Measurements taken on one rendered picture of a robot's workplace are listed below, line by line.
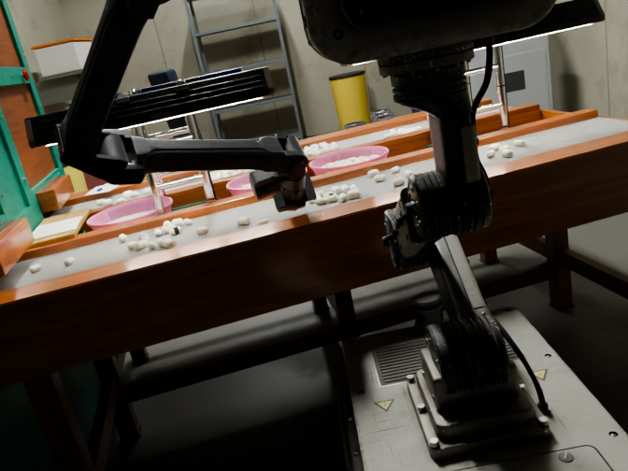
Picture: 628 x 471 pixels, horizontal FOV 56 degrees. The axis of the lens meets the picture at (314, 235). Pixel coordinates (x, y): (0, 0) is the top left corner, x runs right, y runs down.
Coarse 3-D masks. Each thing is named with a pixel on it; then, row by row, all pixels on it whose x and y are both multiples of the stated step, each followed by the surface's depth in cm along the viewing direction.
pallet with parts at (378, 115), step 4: (384, 108) 585; (388, 108) 582; (372, 112) 577; (376, 112) 574; (380, 112) 566; (384, 112) 565; (388, 112) 563; (392, 112) 554; (372, 116) 558; (376, 116) 551; (380, 116) 551; (384, 116) 542; (388, 116) 541; (392, 116) 528; (372, 120) 563; (376, 120) 531; (380, 120) 528; (348, 124) 541; (352, 124) 544; (356, 124) 528; (360, 124) 529; (344, 128) 535; (348, 128) 532
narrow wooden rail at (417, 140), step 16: (496, 112) 221; (512, 112) 219; (528, 112) 220; (480, 128) 218; (496, 128) 219; (368, 144) 212; (384, 144) 212; (400, 144) 213; (416, 144) 214; (240, 176) 204; (176, 192) 200; (192, 192) 201; (224, 192) 204; (96, 208) 200; (128, 208) 198
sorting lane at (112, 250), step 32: (576, 128) 182; (608, 128) 174; (480, 160) 169; (512, 160) 162; (384, 192) 157; (192, 224) 165; (224, 224) 158; (256, 224) 152; (64, 256) 160; (96, 256) 154; (128, 256) 148; (0, 288) 144
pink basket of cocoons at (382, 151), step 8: (336, 152) 208; (344, 152) 208; (352, 152) 208; (360, 152) 207; (368, 152) 205; (376, 152) 203; (384, 152) 198; (320, 160) 204; (328, 160) 206; (336, 160) 208; (368, 160) 184; (376, 160) 186; (312, 168) 192; (320, 168) 188; (328, 168) 186; (336, 168) 184; (344, 168) 184
